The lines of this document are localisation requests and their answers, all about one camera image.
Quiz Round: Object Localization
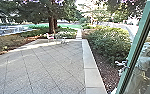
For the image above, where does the white garden chair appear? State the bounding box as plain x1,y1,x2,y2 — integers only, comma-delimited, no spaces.
45,32,56,41
60,35,69,45

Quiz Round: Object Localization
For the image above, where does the concrete curb strip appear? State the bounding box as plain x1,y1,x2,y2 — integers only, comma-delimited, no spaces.
80,38,109,94

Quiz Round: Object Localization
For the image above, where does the brown tree trunk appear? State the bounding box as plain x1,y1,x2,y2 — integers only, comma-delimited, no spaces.
47,9,59,35

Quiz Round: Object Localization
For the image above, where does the metal door handle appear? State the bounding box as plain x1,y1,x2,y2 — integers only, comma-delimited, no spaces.
114,59,129,73

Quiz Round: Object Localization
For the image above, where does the green framed glass door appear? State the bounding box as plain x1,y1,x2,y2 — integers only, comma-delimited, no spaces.
114,0,150,94

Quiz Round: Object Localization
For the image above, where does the green shrub hedge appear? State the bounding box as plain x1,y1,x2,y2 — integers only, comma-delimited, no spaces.
83,25,134,64

